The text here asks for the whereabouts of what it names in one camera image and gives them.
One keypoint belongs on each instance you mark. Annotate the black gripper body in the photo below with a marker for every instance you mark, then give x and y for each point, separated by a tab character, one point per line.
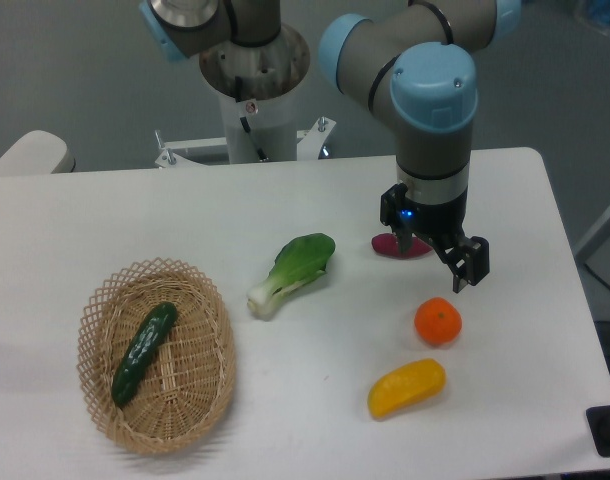
434	224

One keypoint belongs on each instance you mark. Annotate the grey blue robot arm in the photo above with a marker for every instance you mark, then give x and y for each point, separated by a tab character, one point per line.
413	72

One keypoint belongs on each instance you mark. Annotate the green cucumber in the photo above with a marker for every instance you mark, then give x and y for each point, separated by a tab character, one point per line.
141	351

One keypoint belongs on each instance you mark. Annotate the oval wicker basket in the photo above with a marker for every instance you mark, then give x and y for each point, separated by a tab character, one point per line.
184	389

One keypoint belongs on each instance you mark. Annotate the purple sweet potato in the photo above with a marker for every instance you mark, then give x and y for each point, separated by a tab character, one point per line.
388	245

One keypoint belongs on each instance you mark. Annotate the orange tangerine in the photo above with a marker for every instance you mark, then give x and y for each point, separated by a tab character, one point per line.
437	321

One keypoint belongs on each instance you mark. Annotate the green bok choy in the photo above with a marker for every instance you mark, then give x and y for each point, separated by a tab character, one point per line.
300	262

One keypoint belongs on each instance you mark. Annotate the yellow mango slice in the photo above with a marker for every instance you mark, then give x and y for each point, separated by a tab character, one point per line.
405	386

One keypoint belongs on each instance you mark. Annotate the white furniture leg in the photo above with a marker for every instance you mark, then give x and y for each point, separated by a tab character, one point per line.
597	234

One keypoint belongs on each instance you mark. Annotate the black table clamp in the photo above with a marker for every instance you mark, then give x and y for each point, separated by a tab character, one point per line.
598	419

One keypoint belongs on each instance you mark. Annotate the white chair armrest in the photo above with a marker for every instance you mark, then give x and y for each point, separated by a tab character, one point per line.
37	153

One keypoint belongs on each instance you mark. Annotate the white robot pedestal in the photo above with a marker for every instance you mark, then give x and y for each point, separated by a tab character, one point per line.
256	86

